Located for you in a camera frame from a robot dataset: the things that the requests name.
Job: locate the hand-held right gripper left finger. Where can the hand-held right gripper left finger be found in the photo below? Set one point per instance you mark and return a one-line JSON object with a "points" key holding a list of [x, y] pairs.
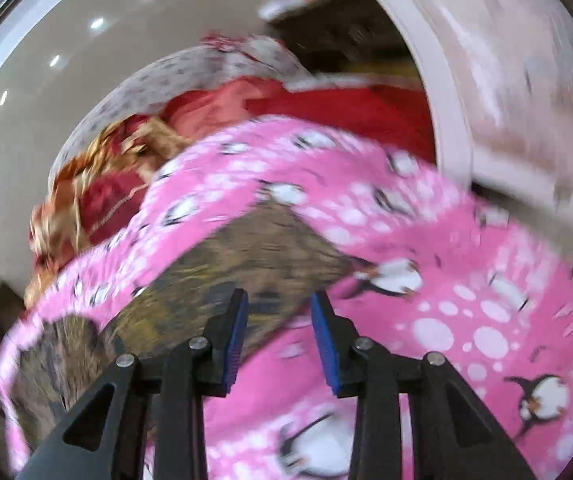
{"points": [[236, 340]]}

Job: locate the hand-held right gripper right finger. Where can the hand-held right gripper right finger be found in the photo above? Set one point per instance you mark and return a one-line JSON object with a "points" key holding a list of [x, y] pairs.
{"points": [[324, 345]]}

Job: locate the brown patterned garment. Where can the brown patterned garment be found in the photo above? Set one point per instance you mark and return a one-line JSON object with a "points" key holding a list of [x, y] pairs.
{"points": [[246, 255]]}

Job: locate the pink penguin print blanket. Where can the pink penguin print blanket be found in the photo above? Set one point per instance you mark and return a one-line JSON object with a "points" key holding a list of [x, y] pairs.
{"points": [[416, 260]]}

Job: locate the red orange floral quilt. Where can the red orange floral quilt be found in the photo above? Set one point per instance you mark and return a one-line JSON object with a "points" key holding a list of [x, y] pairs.
{"points": [[101, 200]]}

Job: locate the plain red cloth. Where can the plain red cloth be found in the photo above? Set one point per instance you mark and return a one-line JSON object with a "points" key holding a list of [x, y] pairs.
{"points": [[366, 110]]}

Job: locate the grey floral pillow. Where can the grey floral pillow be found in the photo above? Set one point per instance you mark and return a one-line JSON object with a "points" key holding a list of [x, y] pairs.
{"points": [[166, 75]]}

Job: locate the dark wooden headboard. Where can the dark wooden headboard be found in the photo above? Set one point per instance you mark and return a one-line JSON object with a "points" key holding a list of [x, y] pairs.
{"points": [[346, 35]]}

